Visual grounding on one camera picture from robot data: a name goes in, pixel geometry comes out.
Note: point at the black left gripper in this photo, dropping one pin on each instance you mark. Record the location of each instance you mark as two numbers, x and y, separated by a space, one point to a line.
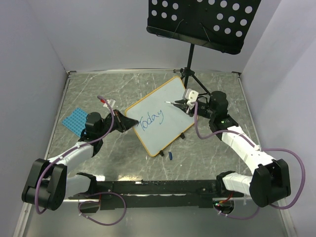
123 122

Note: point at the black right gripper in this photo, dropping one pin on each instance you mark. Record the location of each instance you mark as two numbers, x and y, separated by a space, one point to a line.
186 108

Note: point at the yellow framed whiteboard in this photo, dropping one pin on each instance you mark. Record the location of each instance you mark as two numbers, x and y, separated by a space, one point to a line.
160 123

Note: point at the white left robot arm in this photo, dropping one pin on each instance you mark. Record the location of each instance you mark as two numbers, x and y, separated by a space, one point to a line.
48 185

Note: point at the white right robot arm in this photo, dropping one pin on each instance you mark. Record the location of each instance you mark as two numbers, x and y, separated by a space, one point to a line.
269 180

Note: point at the blue studded building plate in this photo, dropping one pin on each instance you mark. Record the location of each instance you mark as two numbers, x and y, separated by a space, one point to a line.
75 122

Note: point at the black perforated music stand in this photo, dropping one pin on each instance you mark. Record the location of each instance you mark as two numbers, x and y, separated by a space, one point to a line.
220 25

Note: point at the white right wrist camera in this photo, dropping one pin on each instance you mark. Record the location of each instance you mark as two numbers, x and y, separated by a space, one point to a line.
190 96

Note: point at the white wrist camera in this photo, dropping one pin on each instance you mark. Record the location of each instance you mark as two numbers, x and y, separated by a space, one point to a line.
190 96
107 102

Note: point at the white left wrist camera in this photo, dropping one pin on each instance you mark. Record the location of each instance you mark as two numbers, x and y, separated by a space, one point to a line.
107 102

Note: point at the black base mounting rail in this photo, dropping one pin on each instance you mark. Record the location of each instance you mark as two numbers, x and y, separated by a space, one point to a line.
147 194

